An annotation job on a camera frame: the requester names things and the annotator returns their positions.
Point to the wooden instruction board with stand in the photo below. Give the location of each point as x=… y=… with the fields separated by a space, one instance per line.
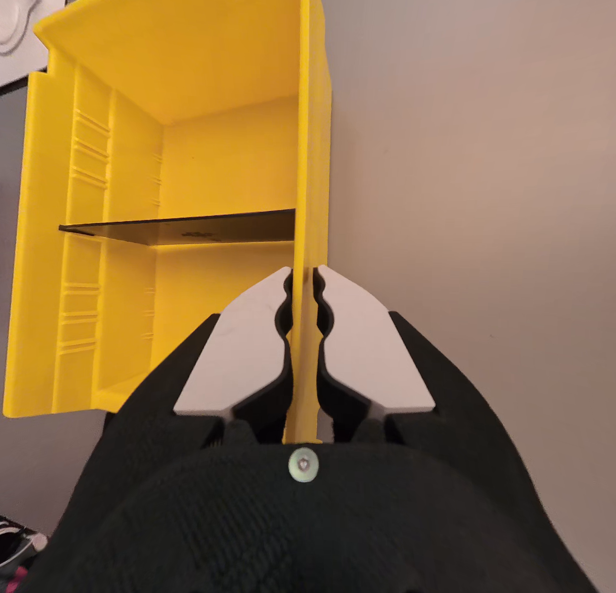
x=19 y=24

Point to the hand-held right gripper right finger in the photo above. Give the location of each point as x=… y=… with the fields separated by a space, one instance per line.
x=375 y=357

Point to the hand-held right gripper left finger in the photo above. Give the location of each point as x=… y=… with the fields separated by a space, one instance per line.
x=240 y=352

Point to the colourful printed clothing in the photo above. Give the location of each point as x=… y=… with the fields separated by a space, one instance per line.
x=19 y=549

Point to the yellow plastic bin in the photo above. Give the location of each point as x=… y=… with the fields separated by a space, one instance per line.
x=216 y=169

